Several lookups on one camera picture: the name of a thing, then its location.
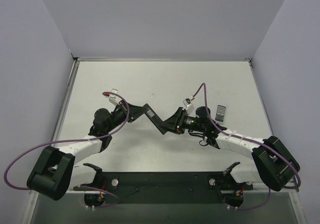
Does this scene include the black remote control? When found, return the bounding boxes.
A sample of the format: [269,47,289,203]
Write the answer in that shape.
[143,104,168,135]

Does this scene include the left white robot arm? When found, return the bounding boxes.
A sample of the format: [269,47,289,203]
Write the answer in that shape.
[26,102,148,205]

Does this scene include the white remote control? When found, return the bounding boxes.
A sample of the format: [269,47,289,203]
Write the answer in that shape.
[214,104,227,123]

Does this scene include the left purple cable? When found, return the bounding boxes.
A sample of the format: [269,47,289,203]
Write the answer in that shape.
[4,91,131,208]

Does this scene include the purple cable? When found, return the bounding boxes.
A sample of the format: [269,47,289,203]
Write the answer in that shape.
[191,83,302,211]
[4,91,131,208]

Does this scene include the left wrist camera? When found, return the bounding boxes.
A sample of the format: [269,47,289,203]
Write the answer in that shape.
[103,89,119,105]

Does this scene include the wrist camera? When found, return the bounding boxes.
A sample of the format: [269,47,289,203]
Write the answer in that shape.
[183,96,194,111]
[103,89,119,105]

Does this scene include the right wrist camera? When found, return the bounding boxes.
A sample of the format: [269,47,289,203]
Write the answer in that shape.
[183,96,194,111]

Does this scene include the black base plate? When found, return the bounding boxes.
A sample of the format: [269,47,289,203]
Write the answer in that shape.
[82,171,253,206]

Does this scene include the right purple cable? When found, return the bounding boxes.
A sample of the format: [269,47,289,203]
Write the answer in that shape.
[191,83,302,211]

